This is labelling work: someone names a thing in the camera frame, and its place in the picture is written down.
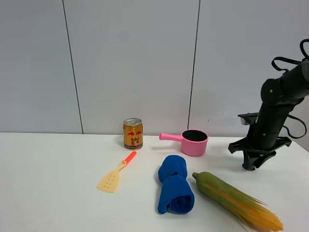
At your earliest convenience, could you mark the pink toy saucepan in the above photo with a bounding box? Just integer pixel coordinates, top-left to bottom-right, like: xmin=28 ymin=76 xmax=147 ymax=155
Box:
xmin=159 ymin=130 xmax=209 ymax=157

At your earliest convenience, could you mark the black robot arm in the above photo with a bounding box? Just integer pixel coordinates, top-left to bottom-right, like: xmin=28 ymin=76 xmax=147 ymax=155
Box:
xmin=228 ymin=58 xmax=309 ymax=171

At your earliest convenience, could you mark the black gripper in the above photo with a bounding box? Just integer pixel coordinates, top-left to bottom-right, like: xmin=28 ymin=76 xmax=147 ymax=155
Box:
xmin=228 ymin=124 xmax=292 ymax=171

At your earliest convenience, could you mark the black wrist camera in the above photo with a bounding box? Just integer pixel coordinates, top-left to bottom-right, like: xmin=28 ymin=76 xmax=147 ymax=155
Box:
xmin=238 ymin=113 xmax=258 ymax=125

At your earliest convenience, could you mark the gold red bull can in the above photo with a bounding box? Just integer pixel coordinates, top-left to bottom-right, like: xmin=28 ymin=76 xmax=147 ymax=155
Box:
xmin=123 ymin=118 xmax=143 ymax=150

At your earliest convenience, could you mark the toy corn cob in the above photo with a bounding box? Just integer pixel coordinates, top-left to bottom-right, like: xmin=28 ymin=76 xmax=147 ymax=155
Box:
xmin=192 ymin=172 xmax=284 ymax=232

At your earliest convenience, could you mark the rolled blue towel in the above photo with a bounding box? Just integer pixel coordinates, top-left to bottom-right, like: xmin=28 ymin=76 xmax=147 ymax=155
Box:
xmin=157 ymin=155 xmax=195 ymax=214

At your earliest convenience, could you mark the yellow spatula orange handle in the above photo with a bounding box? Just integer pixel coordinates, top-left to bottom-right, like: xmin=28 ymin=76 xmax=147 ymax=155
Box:
xmin=97 ymin=151 xmax=137 ymax=193

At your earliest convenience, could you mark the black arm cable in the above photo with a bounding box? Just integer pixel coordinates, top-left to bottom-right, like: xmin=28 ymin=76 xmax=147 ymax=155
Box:
xmin=271 ymin=39 xmax=309 ymax=140

